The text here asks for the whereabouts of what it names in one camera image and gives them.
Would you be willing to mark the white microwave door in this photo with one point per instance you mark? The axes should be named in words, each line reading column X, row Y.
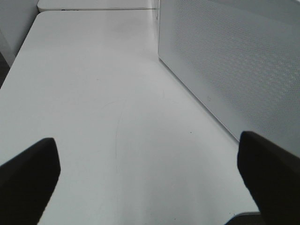
column 241, row 59

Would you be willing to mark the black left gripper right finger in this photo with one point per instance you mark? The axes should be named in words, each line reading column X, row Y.
column 272, row 176

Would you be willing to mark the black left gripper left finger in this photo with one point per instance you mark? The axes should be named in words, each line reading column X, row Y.
column 27, row 183

